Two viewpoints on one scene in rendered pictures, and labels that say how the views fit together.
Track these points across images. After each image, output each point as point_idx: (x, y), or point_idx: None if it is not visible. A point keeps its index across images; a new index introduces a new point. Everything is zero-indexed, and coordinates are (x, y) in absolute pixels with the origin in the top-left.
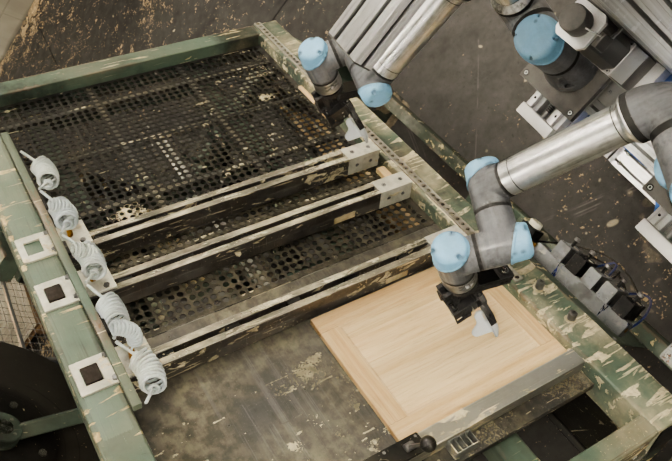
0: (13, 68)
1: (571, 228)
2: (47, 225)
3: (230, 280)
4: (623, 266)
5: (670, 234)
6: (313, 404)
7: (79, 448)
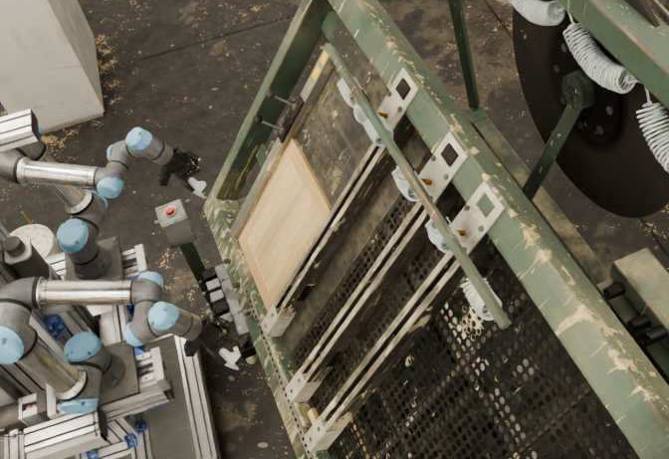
0: None
1: (295, 456)
2: (414, 183)
3: None
4: (273, 409)
5: (135, 262)
6: (330, 149)
7: None
